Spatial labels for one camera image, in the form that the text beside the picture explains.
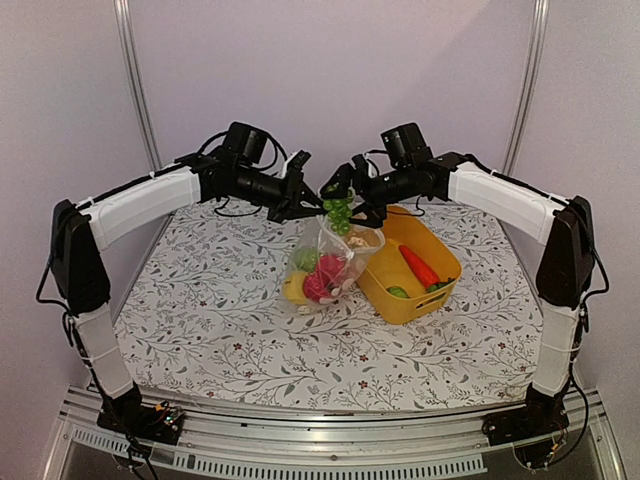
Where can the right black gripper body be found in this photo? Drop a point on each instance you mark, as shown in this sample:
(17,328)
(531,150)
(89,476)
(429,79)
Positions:
(388,189)

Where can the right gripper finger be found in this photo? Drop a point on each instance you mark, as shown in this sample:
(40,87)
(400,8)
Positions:
(339,183)
(369,219)

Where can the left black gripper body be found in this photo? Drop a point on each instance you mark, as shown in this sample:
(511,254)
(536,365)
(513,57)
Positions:
(257,190)

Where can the green toy grapes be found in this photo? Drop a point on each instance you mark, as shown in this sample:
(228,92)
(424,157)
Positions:
(339,213)

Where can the green toy lime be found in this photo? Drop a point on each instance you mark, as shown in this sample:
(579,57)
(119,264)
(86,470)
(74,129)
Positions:
(305,259)

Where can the red toy apple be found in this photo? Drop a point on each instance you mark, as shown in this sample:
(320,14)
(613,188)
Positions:
(333,269)

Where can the clear zip top bag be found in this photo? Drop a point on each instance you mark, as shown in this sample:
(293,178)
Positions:
(358,247)

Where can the orange toy carrot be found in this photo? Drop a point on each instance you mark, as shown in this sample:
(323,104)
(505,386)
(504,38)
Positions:
(421,270)

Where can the yellow toy lemon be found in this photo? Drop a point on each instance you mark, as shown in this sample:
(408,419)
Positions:
(293,288)

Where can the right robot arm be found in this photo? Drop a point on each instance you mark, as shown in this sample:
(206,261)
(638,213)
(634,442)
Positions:
(564,227)

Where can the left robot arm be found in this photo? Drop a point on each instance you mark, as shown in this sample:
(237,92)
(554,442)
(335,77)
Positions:
(80,233)

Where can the yellow plastic basket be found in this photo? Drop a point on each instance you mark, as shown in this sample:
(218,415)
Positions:
(388,268)

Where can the small green toy vegetable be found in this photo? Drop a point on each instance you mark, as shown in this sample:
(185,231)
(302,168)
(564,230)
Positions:
(398,292)

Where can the green toy bitter gourd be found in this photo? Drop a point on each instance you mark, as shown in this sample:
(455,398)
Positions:
(439,285)

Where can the floral tablecloth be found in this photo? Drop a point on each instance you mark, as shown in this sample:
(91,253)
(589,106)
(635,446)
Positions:
(206,318)

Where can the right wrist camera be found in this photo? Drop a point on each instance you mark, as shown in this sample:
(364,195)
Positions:
(365,165)

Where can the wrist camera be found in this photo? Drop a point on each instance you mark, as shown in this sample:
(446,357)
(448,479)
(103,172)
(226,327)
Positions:
(295,161)
(365,165)

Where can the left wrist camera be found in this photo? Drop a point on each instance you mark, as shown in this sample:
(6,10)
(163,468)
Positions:
(295,161)

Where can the left aluminium frame post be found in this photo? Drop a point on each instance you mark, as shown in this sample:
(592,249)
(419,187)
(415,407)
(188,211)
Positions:
(125,29)

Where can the aluminium frame post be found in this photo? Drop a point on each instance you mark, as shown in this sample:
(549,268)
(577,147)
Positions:
(532,65)
(125,29)

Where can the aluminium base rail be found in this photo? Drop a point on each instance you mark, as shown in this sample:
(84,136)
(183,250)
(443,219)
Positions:
(228,440)

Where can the right aluminium frame post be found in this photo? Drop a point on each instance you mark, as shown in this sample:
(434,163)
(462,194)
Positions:
(532,65)

